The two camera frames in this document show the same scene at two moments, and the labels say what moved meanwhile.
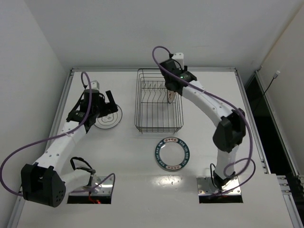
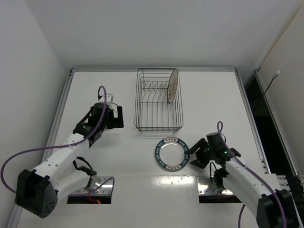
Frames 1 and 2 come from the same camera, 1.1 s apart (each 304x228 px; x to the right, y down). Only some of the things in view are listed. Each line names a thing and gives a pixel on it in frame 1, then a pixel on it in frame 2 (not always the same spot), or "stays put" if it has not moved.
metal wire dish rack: x=154 y=112 stays put
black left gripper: x=106 y=106 -> x=119 y=116
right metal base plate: x=205 y=186 stays put
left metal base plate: x=104 y=188 stays put
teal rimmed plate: x=172 y=154 stays put
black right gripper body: x=172 y=86 -> x=203 y=152
